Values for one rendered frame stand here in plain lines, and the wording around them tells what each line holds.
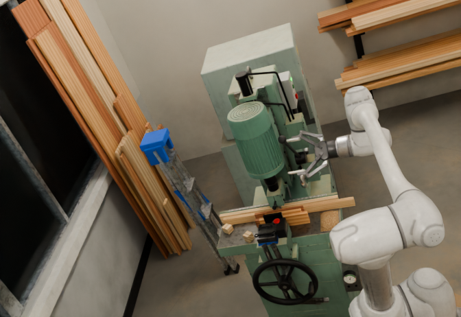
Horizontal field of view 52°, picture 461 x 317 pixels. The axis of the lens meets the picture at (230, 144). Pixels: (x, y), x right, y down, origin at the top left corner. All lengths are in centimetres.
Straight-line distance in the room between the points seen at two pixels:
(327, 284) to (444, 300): 65
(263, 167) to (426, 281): 78
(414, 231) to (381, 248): 10
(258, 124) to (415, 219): 81
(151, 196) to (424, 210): 245
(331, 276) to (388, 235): 101
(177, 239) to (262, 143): 193
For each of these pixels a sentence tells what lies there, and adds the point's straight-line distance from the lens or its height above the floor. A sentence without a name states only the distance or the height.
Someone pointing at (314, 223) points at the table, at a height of 90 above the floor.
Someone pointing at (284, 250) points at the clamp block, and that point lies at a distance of 214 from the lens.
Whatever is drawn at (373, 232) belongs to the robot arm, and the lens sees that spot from 141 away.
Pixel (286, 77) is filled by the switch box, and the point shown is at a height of 148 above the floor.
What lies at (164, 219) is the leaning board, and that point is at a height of 33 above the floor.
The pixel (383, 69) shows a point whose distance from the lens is 407.
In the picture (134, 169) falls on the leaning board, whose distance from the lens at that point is 344.
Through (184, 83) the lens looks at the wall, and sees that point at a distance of 455.
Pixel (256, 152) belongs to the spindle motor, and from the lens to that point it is 202.
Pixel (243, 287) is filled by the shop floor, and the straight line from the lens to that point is 337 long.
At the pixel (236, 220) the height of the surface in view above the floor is 92.
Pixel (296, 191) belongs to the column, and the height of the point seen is 90.
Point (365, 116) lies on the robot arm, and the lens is 178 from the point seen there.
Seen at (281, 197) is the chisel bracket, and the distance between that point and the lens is 221.
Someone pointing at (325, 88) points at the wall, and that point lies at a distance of 455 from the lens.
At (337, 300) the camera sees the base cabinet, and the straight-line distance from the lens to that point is 253.
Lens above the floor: 239
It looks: 29 degrees down
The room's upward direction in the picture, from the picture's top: 22 degrees counter-clockwise
